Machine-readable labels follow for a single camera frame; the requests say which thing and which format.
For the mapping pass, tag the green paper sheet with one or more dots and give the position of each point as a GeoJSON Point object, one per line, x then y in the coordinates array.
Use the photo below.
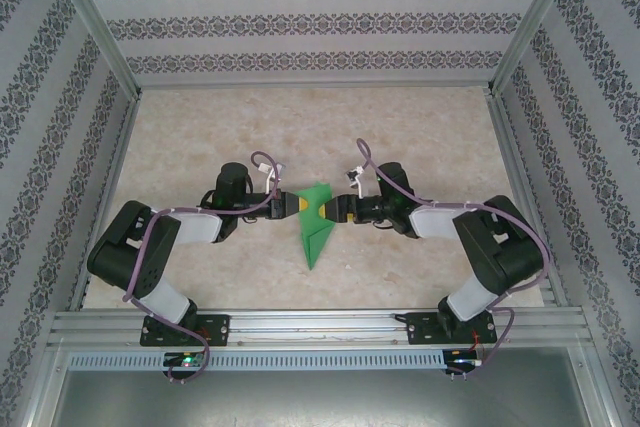
{"type": "Point", "coordinates": [315, 242]}

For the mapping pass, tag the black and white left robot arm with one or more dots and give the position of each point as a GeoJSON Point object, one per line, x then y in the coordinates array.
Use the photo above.
{"type": "Point", "coordinates": [130, 252]}

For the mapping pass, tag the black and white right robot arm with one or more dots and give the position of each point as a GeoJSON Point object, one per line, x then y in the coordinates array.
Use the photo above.
{"type": "Point", "coordinates": [505, 252]}

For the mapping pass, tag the grey metal sheet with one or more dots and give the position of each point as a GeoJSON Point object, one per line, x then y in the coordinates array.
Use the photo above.
{"type": "Point", "coordinates": [320, 397]}

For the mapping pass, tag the controller board with green light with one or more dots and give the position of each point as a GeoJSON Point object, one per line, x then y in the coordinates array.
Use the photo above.
{"type": "Point", "coordinates": [187, 361]}

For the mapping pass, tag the small black controller board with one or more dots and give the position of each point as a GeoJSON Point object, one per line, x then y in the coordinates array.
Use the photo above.
{"type": "Point", "coordinates": [462, 361]}

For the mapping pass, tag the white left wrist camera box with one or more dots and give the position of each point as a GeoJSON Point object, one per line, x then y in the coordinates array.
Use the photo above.
{"type": "Point", "coordinates": [272, 182]}

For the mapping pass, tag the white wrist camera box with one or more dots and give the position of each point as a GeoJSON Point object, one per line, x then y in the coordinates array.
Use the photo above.
{"type": "Point", "coordinates": [356, 178]}
{"type": "Point", "coordinates": [272, 182]}

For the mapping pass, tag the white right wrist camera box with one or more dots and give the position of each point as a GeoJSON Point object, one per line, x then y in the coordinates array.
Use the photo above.
{"type": "Point", "coordinates": [356, 178]}

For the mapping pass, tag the aluminium mounting rail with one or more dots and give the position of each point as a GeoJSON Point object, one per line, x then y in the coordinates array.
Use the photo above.
{"type": "Point", "coordinates": [320, 327]}

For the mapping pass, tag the aluminium side rail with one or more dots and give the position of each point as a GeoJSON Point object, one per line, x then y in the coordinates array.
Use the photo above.
{"type": "Point", "coordinates": [113, 187]}
{"type": "Point", "coordinates": [520, 187]}

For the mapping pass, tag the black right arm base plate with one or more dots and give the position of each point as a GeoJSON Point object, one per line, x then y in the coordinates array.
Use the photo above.
{"type": "Point", "coordinates": [420, 329]}

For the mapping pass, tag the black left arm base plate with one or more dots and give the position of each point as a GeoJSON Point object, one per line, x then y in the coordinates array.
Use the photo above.
{"type": "Point", "coordinates": [220, 329]}

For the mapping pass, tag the aluminium frame post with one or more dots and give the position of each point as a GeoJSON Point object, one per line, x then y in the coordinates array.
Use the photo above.
{"type": "Point", "coordinates": [537, 17]}
{"type": "Point", "coordinates": [95, 22]}

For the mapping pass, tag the aluminium lower frame bar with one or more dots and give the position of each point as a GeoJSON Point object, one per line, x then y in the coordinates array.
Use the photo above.
{"type": "Point", "coordinates": [45, 387]}
{"type": "Point", "coordinates": [595, 387]}

